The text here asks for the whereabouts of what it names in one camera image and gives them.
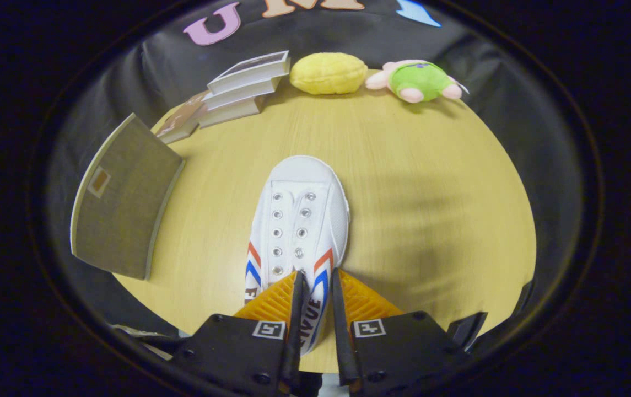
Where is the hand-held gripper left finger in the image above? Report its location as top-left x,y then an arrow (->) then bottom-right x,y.
175,270 -> 309,397

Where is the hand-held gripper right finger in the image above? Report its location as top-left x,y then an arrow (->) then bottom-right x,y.
331,269 -> 462,397

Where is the white canvas shoe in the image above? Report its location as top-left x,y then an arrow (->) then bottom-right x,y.
244,155 -> 351,357

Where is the thick book with brown cover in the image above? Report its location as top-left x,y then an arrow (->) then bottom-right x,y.
198,95 -> 264,129

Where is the thin brown book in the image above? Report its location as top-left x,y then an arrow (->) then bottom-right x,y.
155,91 -> 210,146

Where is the plain white book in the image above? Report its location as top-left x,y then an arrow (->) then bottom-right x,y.
203,77 -> 283,111

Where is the yellow plush cushion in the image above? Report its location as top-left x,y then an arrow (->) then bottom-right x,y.
289,52 -> 369,96

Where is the pink and green plush toy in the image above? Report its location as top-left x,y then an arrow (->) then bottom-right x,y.
364,59 -> 470,104

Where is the book with portrait cover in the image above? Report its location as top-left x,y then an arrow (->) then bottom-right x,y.
206,50 -> 292,96

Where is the black backdrop cloth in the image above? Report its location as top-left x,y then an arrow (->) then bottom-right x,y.
45,0 -> 587,338

